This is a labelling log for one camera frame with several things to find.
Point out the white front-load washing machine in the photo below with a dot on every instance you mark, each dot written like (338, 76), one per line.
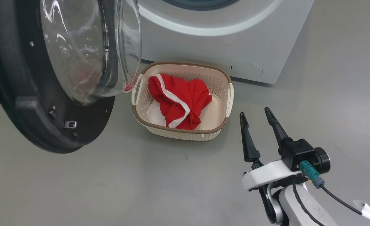
(235, 47)

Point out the cream perforated laundry basket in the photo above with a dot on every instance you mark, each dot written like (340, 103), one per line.
(188, 133)

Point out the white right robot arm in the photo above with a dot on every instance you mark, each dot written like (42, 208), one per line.
(316, 204)

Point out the red garment with white stripe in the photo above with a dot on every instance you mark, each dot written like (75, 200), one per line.
(184, 97)

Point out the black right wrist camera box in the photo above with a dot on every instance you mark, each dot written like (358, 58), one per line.
(301, 150)

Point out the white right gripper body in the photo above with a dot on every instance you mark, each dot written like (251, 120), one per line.
(266, 174)

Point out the round black glass washer door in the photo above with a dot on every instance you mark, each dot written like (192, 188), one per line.
(15, 78)

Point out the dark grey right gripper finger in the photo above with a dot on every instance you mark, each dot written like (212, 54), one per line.
(277, 128)
(250, 147)

